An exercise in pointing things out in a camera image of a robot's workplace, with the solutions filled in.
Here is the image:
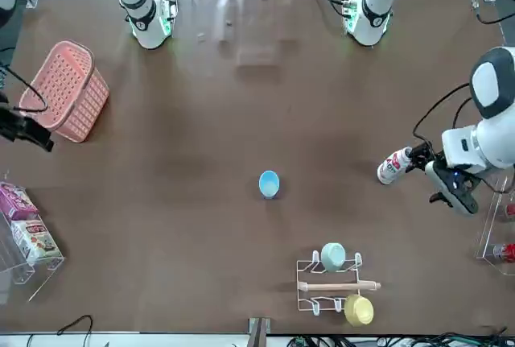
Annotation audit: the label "white juice bottle red label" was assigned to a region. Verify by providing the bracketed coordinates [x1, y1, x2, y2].
[377, 147, 414, 185]

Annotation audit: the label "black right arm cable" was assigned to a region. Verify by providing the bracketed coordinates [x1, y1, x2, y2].
[0, 63, 49, 114]

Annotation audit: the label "purple snack packet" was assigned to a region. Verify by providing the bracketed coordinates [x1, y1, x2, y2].
[0, 181, 40, 221]

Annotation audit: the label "pale yellow cup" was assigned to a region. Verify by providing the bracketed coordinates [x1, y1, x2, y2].
[344, 293, 375, 328]

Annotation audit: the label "blue ceramic cup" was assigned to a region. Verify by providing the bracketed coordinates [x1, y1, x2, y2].
[258, 170, 282, 200]

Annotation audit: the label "clear acrylic bottle shelf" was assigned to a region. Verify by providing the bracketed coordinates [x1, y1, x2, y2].
[476, 176, 515, 276]

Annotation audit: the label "white green snack packet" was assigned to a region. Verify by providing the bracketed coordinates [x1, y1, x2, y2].
[10, 217, 64, 266]

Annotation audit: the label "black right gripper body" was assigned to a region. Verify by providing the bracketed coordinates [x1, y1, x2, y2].
[0, 99, 27, 143]

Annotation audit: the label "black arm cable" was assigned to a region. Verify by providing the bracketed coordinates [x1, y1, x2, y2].
[412, 0, 515, 147]
[0, 63, 49, 114]

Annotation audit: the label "white wire cup rack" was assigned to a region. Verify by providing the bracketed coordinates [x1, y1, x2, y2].
[296, 250, 382, 316]

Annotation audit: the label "mint green cup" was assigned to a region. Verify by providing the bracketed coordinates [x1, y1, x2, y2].
[320, 242, 348, 273]

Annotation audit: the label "pink plastic basket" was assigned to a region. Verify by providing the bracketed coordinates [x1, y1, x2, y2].
[18, 39, 110, 143]

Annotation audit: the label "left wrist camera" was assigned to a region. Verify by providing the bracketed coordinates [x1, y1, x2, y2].
[425, 159, 480, 216]

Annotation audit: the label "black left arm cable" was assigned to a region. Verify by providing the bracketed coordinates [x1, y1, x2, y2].
[412, 0, 515, 147]

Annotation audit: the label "wooden rack rod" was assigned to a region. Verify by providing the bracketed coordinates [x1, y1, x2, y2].
[300, 280, 382, 293]

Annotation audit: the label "tangled black desk cables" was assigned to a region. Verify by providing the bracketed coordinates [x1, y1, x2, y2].
[293, 328, 515, 347]

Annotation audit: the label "clear acrylic packet holder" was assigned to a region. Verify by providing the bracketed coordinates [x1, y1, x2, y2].
[0, 180, 66, 302]

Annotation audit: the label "black looped cable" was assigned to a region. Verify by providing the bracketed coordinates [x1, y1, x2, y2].
[56, 314, 94, 338]

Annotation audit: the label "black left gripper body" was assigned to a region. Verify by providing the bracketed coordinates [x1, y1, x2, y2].
[425, 146, 447, 171]

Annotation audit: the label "aluminium camera post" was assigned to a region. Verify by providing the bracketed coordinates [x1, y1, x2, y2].
[248, 316, 272, 347]

